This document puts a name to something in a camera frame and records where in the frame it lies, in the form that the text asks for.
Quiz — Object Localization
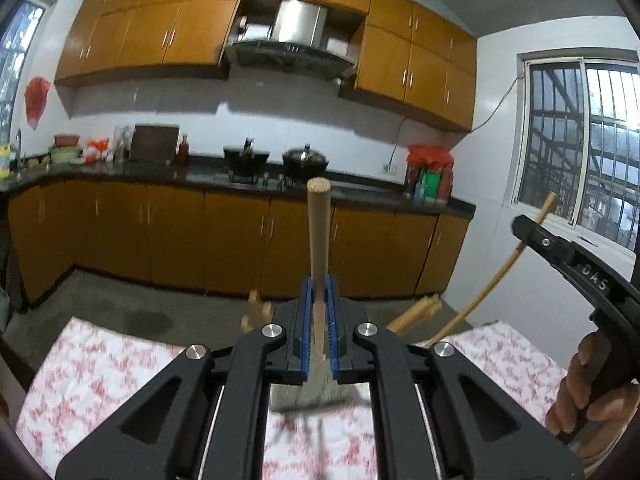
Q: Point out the wall cable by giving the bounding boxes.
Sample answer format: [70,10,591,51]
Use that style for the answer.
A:
[469,72,527,134]

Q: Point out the floral tablecloth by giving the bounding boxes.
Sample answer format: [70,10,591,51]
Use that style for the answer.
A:
[15,316,571,480]

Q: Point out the red paper decoration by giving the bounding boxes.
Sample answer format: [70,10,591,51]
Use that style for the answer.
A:
[24,77,53,129]

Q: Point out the person's right hand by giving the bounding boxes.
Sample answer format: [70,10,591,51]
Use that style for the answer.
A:
[545,332,640,461]

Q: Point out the barred window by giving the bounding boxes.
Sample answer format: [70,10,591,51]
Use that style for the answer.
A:
[510,49,640,262]

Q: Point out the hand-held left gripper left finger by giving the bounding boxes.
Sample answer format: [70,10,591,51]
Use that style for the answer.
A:
[56,276,313,480]

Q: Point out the wooden lower kitchen cabinets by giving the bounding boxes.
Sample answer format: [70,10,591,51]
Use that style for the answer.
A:
[7,177,473,306]

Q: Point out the dark cutting board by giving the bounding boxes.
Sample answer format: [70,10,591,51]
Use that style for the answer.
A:
[129,124,180,164]

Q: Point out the black wok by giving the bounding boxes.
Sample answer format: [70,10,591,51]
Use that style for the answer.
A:
[222,137,271,172]

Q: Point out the gas stove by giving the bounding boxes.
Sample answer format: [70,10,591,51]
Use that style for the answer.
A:
[227,170,302,191]

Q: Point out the black kitchen countertop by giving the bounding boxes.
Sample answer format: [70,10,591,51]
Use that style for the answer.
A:
[0,157,476,220]

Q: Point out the green perforated chopstick holder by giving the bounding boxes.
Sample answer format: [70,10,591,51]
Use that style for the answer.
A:
[269,325,351,413]

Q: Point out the stacked basins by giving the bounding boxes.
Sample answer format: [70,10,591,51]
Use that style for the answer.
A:
[50,132,84,165]

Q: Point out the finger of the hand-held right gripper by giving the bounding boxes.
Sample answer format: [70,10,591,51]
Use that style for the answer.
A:
[511,215,583,266]

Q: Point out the small window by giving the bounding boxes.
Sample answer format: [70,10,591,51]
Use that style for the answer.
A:
[0,0,57,132]

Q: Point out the wooden kitchen cabinets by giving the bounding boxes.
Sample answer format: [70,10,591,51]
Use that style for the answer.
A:
[7,177,473,306]
[54,0,478,133]

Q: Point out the black pot with lid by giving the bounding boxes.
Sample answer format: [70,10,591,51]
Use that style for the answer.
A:
[282,144,330,179]

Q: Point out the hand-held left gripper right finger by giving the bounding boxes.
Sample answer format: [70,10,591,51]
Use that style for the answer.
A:
[326,276,585,480]

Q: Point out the wooden upper kitchen cabinets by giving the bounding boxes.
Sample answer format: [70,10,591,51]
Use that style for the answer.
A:
[54,0,478,133]

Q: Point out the steel range hood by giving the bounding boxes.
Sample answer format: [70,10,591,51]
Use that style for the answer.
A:
[222,0,359,81]

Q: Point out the orange and white plastic bag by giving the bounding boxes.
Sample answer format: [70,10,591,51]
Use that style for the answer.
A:
[82,137,111,164]

